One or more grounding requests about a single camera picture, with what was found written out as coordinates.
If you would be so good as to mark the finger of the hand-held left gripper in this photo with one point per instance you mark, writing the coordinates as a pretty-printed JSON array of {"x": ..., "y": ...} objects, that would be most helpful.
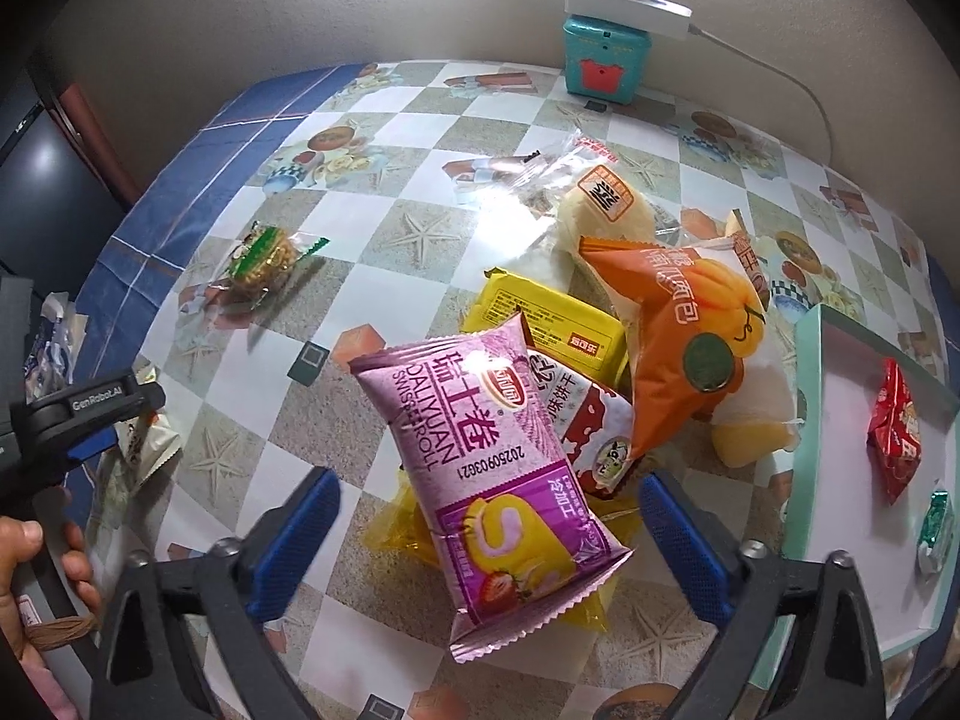
[{"x": 150, "y": 399}]

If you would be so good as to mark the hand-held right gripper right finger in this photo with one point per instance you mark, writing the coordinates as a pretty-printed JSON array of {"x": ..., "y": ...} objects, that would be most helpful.
[{"x": 690, "y": 547}]

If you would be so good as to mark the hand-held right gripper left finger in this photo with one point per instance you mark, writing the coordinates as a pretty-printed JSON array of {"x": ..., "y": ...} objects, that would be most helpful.
[{"x": 292, "y": 540}]

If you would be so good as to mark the green-wrapped cookie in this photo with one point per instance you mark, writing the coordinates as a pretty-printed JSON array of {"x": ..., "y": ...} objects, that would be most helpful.
[{"x": 262, "y": 259}]

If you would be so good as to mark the purple swiss roll packet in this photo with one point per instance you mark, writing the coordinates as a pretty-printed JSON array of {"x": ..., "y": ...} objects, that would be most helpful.
[{"x": 465, "y": 427}]

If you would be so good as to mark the clear-wrapped round bun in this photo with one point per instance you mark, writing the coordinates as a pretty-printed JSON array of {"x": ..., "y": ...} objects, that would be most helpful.
[{"x": 600, "y": 199}]

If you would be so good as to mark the person's left hand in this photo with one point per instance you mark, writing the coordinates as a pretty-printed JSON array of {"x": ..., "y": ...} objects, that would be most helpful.
[{"x": 30, "y": 570}]

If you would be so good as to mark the small pale snack packet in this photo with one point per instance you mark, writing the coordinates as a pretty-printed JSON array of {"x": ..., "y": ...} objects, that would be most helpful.
[{"x": 139, "y": 457}]

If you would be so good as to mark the crumpled blue and white packaging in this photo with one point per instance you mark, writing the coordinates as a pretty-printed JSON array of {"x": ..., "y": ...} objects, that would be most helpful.
[{"x": 60, "y": 337}]

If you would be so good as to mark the yellow transparent snack packet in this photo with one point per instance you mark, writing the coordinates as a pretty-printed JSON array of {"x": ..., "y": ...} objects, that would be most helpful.
[{"x": 397, "y": 532}]

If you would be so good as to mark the red and white biscuit packet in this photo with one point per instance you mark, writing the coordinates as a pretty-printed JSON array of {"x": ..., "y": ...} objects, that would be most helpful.
[{"x": 592, "y": 420}]

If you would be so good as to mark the red snack packet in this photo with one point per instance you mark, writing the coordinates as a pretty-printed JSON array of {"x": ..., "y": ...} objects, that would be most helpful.
[{"x": 892, "y": 427}]

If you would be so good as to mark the green and white candy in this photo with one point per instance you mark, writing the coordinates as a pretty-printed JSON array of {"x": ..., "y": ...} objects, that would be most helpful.
[{"x": 936, "y": 532}]

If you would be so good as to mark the dark monitor screen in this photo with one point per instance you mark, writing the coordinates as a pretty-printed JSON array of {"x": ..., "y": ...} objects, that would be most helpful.
[{"x": 45, "y": 165}]

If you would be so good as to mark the clear bread packet orange label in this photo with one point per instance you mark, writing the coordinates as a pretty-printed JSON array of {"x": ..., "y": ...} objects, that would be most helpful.
[{"x": 750, "y": 255}]

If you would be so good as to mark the checkered printed tablecloth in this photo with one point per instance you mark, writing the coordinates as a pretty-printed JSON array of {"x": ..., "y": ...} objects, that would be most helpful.
[{"x": 420, "y": 135}]

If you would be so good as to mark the teal cube toy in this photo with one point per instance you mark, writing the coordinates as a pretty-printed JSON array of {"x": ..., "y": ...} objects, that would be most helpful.
[{"x": 600, "y": 52}]

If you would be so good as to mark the white power strip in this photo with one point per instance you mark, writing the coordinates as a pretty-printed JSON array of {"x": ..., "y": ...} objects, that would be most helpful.
[{"x": 660, "y": 15}]

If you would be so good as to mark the brown wooden frame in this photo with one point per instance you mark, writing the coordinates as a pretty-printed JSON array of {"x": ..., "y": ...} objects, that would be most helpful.
[{"x": 82, "y": 120}]

